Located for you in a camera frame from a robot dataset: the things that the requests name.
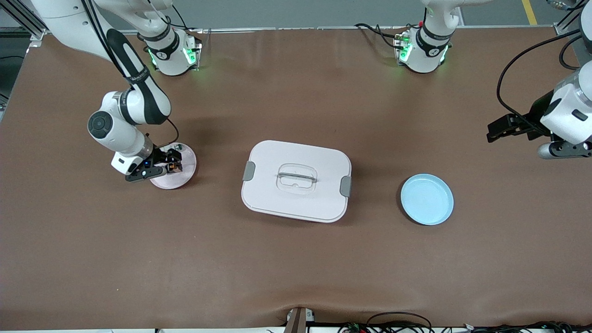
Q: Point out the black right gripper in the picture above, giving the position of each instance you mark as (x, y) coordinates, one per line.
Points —
(161, 157)

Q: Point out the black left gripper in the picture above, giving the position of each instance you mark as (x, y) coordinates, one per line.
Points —
(536, 114)

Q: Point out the orange and black switch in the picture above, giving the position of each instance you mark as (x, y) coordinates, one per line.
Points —
(174, 165)

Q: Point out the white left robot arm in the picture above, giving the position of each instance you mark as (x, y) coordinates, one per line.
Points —
(569, 111)

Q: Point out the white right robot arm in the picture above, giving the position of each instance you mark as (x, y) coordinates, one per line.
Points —
(138, 101)

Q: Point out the white lidded storage box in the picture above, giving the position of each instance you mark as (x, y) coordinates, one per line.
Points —
(296, 203)

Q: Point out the pale pink round plate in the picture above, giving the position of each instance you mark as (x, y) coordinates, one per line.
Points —
(178, 181)

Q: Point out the light blue round plate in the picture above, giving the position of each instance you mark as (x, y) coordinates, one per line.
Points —
(427, 200)

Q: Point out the brown table cover sheet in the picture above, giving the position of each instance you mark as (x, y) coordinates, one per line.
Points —
(296, 268)

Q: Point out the aluminium frame profile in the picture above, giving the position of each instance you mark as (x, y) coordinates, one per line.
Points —
(565, 27)
(25, 25)

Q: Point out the silver table edge rail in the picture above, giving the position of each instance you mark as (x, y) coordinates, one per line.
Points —
(300, 29)

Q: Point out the brown camera mount post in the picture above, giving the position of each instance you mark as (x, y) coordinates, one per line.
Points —
(296, 321)

